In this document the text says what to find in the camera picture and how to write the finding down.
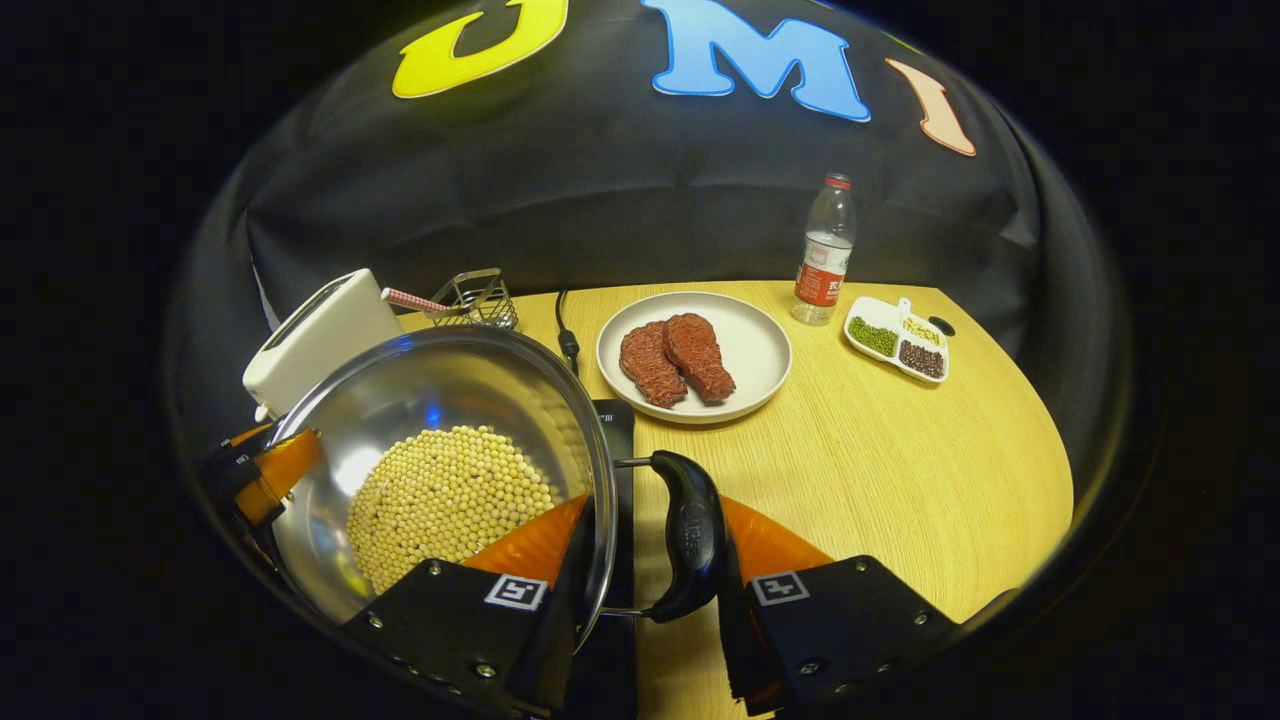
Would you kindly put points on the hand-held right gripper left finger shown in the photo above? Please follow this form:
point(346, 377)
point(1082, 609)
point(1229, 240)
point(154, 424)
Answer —
point(545, 650)

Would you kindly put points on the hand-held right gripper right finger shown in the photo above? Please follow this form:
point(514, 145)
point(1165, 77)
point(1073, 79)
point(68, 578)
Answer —
point(740, 640)

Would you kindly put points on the red raw steak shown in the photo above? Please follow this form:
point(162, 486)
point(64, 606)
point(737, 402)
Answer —
point(700, 355)
point(650, 365)

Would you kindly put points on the clear plastic water bottle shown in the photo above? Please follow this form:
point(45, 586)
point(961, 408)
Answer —
point(825, 260)

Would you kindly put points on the white divided dish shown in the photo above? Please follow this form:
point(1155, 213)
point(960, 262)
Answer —
point(870, 312)

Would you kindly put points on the black induction cooktop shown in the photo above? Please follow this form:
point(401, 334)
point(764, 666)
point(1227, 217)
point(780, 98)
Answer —
point(622, 540)

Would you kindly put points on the small heap of pale beans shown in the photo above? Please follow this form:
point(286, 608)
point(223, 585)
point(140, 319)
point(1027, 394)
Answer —
point(921, 331)

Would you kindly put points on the pile of yellow soybeans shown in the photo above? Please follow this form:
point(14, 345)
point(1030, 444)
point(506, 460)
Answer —
point(445, 505)

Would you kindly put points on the white toaster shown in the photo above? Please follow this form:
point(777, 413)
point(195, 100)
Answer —
point(325, 335)

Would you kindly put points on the heap of green mung beans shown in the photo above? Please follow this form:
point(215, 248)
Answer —
point(873, 337)

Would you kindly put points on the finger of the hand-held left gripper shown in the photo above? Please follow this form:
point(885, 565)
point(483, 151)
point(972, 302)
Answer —
point(282, 475)
point(228, 465)

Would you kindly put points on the round white plate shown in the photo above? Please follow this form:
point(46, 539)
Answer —
point(760, 350)

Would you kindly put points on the black backdrop cloth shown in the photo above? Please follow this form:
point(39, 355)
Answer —
point(600, 180)

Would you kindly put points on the pink striped straw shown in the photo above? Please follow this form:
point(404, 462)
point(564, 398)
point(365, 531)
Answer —
point(410, 299)

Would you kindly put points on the heap of dark red beans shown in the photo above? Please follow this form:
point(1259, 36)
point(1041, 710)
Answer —
point(921, 359)

